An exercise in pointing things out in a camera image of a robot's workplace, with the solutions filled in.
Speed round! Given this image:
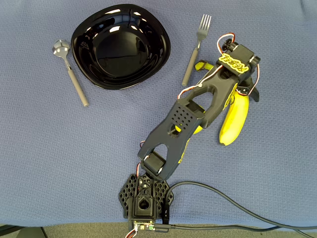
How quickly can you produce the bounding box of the yellow banana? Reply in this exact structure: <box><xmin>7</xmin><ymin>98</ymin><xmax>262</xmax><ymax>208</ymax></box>
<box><xmin>194</xmin><ymin>59</ymin><xmax>251</xmax><ymax>147</ymax></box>

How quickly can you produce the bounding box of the black glossy glass bowl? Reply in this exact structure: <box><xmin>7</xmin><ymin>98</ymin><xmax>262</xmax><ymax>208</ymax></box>
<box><xmin>71</xmin><ymin>3</ymin><xmax>172</xmax><ymax>91</ymax></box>

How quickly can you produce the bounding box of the green-yellow apple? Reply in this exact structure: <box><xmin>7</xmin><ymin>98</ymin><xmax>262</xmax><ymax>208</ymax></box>
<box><xmin>174</xmin><ymin>105</ymin><xmax>207</xmax><ymax>136</ymax></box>

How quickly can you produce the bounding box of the blue woven table cloth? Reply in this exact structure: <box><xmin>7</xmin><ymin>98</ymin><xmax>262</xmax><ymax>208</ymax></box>
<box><xmin>0</xmin><ymin>0</ymin><xmax>317</xmax><ymax>230</ymax></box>

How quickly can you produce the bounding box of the black tripod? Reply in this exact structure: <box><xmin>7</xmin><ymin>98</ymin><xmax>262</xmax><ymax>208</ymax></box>
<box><xmin>0</xmin><ymin>224</ymin><xmax>48</xmax><ymax>238</ymax></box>

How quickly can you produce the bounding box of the steel fork grey handle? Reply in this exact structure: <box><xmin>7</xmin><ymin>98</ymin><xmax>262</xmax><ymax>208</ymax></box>
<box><xmin>181</xmin><ymin>14</ymin><xmax>212</xmax><ymax>87</ymax></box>

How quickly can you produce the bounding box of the thick black looped cable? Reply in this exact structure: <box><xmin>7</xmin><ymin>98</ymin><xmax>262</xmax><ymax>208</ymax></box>
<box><xmin>160</xmin><ymin>180</ymin><xmax>317</xmax><ymax>230</ymax></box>

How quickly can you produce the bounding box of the thin black cable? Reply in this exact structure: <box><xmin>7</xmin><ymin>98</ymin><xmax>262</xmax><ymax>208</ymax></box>
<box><xmin>153</xmin><ymin>222</ymin><xmax>317</xmax><ymax>238</ymax></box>

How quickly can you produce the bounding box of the steel spoon grey handle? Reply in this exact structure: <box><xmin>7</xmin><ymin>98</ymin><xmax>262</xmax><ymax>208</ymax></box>
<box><xmin>52</xmin><ymin>39</ymin><xmax>90</xmax><ymax>108</ymax></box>

